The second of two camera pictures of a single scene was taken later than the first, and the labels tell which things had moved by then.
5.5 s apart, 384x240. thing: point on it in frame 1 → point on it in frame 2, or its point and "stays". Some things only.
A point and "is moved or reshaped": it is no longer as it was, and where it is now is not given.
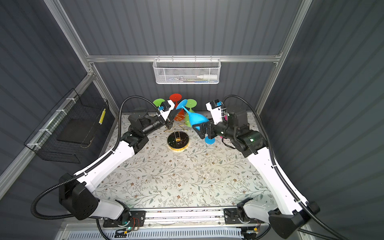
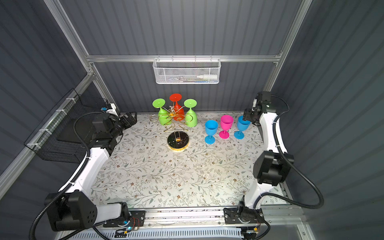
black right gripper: (210, 125) → (247, 114)
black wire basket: (70, 129) stays
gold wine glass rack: (178, 141) stays
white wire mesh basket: (187, 71) stays
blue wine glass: (195, 119) is moved or reshaped
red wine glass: (180, 114) stays
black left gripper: (168, 120) → (132, 121)
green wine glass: (190, 103) stays
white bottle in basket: (207, 76) stays
